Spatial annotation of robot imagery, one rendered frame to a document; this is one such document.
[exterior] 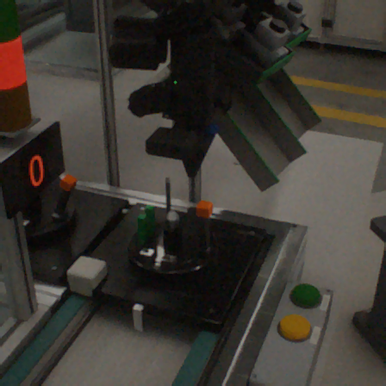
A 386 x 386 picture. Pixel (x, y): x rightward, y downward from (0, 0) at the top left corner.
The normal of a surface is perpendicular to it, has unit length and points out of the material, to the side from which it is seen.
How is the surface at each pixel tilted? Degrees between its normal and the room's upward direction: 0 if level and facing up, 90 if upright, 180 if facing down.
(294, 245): 0
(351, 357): 0
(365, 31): 90
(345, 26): 90
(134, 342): 0
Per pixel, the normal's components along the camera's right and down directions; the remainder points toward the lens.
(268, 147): 0.61, -0.42
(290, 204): 0.00, -0.86
